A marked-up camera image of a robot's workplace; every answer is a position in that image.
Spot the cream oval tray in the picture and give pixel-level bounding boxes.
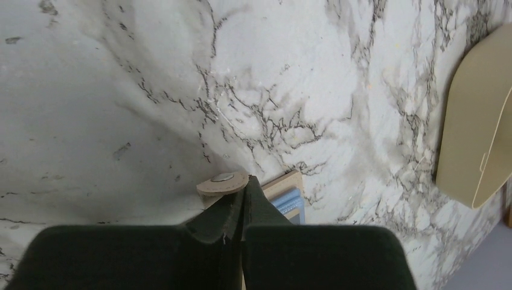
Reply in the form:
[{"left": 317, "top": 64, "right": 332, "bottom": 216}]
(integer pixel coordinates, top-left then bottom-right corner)
[{"left": 435, "top": 24, "right": 511, "bottom": 208}]

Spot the beige leather card holder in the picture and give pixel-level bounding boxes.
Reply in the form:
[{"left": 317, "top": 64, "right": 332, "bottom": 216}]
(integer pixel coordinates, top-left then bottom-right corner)
[{"left": 196, "top": 170, "right": 304, "bottom": 210}]

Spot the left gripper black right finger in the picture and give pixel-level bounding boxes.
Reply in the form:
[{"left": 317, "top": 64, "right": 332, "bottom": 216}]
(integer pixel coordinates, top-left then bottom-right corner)
[{"left": 242, "top": 176, "right": 416, "bottom": 289}]

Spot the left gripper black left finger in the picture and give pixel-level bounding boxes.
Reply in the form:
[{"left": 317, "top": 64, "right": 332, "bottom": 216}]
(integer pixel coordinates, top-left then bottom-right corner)
[{"left": 7, "top": 191, "right": 245, "bottom": 289}]

